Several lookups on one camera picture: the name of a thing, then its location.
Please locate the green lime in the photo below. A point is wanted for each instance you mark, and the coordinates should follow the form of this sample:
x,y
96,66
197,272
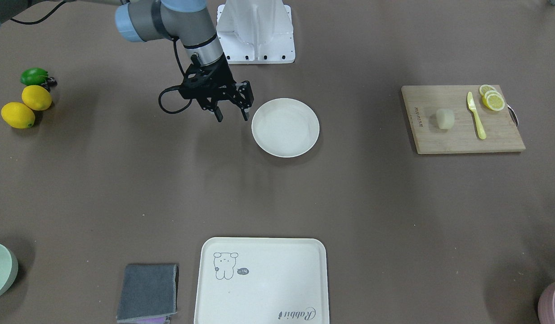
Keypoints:
x,y
34,76

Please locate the yellow lemon outer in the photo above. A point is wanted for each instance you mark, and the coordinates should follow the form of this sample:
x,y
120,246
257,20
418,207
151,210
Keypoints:
x,y
18,115

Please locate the pink bowl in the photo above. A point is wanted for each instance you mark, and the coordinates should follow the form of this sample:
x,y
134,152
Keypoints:
x,y
546,305

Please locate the yellow lemon near lime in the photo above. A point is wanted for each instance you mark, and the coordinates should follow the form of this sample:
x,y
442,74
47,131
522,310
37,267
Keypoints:
x,y
36,97

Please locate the yellow plastic knife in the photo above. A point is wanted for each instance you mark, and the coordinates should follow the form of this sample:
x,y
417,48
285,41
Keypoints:
x,y
480,131

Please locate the cream rabbit tray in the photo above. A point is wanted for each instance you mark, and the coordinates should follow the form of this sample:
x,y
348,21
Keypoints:
x,y
262,281

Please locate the grey folded cloth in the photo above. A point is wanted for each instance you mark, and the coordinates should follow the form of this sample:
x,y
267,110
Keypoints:
x,y
148,294

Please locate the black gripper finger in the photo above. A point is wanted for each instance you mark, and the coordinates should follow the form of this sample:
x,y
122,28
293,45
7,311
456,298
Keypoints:
x,y
245,111
218,114

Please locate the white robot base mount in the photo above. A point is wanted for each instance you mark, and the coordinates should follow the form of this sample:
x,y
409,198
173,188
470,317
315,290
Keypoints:
x,y
256,32

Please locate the lemon slice front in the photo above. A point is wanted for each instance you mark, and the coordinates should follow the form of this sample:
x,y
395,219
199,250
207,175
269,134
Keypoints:
x,y
493,100

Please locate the lemon slice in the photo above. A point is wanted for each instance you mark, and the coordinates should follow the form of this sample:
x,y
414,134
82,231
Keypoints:
x,y
485,88
493,100

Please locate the lemon slice back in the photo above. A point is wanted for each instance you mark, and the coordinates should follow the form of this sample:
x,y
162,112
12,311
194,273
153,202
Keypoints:
x,y
485,88

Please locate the white round plate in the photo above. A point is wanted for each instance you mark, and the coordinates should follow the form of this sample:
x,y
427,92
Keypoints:
x,y
285,128

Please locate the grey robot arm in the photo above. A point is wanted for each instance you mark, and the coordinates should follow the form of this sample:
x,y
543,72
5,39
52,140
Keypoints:
x,y
184,21

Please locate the light green bowl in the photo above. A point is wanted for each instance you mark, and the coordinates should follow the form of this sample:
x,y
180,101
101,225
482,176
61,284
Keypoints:
x,y
8,268

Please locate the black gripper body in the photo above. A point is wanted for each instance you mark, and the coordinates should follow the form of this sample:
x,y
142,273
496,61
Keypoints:
x,y
222,77

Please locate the pale white bun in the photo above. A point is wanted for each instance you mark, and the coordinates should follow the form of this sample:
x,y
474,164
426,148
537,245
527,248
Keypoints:
x,y
445,118

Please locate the wooden cutting board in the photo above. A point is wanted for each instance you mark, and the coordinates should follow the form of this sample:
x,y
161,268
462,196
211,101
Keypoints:
x,y
422,102

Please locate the small black object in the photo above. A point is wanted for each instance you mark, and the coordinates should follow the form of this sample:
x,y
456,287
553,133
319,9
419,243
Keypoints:
x,y
49,83

